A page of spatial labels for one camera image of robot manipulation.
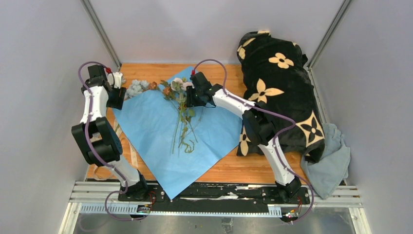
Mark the fake flower bunch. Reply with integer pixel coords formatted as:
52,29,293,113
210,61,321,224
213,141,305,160
125,77,198,154

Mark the blue wrapping paper sheet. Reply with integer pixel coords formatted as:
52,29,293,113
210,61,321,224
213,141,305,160
114,79,242,198

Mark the cream printed ribbon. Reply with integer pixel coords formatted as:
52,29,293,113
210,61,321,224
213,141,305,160
92,121,138,181

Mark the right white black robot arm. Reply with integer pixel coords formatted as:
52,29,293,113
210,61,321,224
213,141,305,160
187,71,301,204

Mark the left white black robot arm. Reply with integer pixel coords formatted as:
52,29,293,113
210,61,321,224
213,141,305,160
71,61,149,201

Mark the black floral plush blanket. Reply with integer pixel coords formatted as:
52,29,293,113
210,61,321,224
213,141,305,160
237,31,325,163

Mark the grey blue cloth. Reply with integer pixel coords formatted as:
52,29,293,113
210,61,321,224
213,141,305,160
300,123,351,199

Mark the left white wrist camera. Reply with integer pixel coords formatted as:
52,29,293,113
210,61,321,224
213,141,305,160
108,72,126,89

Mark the left aluminium corner post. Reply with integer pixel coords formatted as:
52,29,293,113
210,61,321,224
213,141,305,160
80,0,122,68

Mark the aluminium corner post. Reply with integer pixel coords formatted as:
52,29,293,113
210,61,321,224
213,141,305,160
80,0,122,68
307,0,353,69

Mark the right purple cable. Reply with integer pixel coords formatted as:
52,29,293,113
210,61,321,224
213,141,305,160
190,59,315,224

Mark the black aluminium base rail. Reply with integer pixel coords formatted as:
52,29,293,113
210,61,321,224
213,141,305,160
66,179,364,223

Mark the right aluminium corner post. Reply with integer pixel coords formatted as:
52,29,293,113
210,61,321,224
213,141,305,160
307,0,353,69

